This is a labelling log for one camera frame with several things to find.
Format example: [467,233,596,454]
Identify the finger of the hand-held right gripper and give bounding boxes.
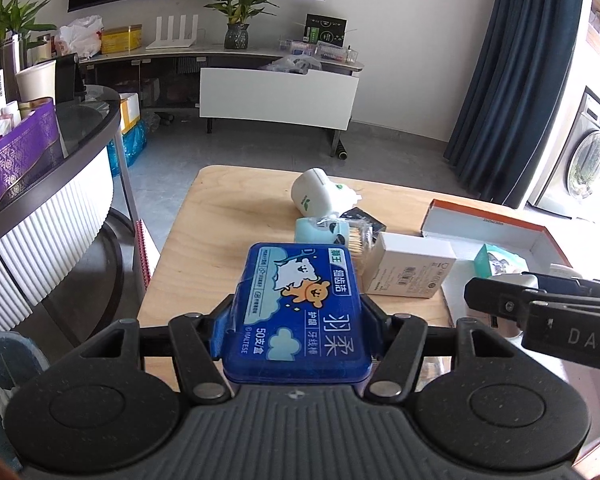
[463,276,548,334]
[521,271,600,303]

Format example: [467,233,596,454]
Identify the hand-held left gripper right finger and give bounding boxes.
[361,296,514,404]

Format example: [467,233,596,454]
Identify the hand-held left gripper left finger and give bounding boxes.
[81,293,238,406]

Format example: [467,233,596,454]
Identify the white cardboard product box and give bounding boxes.
[362,232,459,300]

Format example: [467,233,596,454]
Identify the orange-edged cardboard box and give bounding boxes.
[420,198,588,332]

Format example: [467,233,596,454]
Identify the blue dental floss box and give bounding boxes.
[222,242,374,386]

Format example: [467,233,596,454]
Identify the white device with green button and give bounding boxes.
[291,167,364,219]

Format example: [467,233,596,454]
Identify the teal tissue packet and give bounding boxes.
[473,243,529,279]

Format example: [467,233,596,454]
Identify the red spiral notebook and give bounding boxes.
[135,220,154,287]

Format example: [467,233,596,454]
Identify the black power adapter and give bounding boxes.
[340,206,386,234]

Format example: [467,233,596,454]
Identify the light blue small case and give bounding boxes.
[294,216,351,246]

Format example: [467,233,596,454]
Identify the silver washing machine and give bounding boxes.
[526,87,600,222]

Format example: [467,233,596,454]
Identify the round ribbed glass-top table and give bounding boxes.
[0,85,137,334]

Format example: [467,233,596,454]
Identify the blue plastic bag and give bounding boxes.
[107,120,149,177]

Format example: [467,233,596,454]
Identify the dark blue curtain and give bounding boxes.
[442,0,589,209]

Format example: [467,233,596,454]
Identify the grey-blue trash bin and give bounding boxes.
[0,332,52,463]

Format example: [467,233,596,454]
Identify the yellow and white carton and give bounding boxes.
[118,93,141,134]

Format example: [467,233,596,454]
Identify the white tv cabinet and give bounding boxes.
[77,42,366,159]

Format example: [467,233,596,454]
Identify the purple patterned box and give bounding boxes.
[0,105,64,222]

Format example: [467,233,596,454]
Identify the grey plastic bag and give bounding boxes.
[260,56,324,75]

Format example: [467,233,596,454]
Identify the clear pen boxes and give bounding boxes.
[280,37,359,64]

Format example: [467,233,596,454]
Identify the white router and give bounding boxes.
[145,14,201,51]

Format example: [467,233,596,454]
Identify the black and green box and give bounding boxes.
[304,13,349,46]

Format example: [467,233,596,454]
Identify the yellow tin box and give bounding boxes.
[100,24,144,55]

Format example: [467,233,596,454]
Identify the white paper cup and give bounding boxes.
[15,59,57,106]

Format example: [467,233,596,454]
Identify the potted bamboo plant dark vase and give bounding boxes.
[206,0,287,51]

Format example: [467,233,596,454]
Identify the white plastic bag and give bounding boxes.
[55,15,104,59]

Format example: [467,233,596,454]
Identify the steel thermos bottle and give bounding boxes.
[0,35,29,104]

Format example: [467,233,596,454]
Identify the green leafy plant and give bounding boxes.
[0,0,57,72]

